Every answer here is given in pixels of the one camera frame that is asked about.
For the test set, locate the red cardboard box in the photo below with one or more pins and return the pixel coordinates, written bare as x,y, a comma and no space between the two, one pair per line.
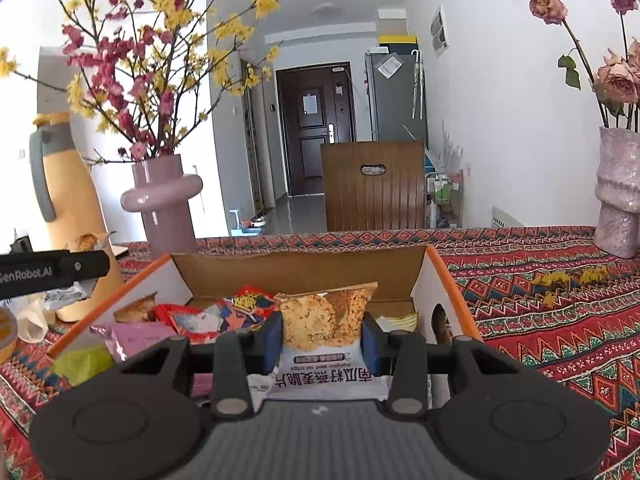
300,275

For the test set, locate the pink and yellow blossom branches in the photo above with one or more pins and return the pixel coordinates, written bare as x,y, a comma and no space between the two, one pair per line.
137,150

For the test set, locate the textured pink vase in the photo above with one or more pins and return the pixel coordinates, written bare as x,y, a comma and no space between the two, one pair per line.
620,200

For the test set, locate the grey refrigerator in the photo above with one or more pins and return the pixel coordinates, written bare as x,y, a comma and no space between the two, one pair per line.
395,105

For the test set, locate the red patterned tablecloth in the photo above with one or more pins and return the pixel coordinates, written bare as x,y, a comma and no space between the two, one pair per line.
550,320

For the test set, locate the paper sheet in plastic sleeve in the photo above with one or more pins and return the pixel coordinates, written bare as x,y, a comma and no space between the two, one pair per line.
390,66

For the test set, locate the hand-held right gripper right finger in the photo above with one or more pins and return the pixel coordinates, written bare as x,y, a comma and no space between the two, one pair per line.
372,347

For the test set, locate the round ceiling lamp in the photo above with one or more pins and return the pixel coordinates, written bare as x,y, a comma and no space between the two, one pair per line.
328,8

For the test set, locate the dark brown door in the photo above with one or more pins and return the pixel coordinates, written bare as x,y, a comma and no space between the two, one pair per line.
310,160

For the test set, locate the fallen yellow petals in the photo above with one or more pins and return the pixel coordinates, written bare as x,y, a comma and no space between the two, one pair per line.
555,278

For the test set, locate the yellow thermos jug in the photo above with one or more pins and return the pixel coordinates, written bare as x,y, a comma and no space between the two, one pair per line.
70,195

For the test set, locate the yellow mug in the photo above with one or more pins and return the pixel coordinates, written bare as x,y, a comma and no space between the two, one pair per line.
7,335

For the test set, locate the white folded umbrella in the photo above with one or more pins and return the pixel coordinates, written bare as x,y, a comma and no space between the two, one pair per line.
416,85

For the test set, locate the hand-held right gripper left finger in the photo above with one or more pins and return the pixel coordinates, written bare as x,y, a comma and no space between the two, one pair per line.
272,345

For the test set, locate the pile of mixed snack packs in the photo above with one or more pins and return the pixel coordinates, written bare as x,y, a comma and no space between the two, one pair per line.
200,320

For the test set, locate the yellow and black box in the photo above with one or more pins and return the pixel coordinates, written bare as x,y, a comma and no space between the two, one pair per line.
397,38

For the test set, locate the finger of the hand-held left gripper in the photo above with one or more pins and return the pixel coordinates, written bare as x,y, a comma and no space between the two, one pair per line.
85,264

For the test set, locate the white storage trolley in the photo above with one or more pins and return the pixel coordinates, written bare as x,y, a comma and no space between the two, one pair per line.
442,195

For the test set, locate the dried pink roses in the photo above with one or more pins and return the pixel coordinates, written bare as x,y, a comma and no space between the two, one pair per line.
617,80

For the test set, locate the green snack packet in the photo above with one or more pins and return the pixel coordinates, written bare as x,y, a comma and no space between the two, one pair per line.
82,362

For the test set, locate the white paper sheet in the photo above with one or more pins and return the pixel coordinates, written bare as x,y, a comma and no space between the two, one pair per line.
310,104

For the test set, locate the yellow striped snack packet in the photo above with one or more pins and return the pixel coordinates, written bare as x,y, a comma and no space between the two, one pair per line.
400,322

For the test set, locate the wooden chair back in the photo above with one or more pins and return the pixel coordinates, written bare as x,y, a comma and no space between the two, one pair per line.
350,200

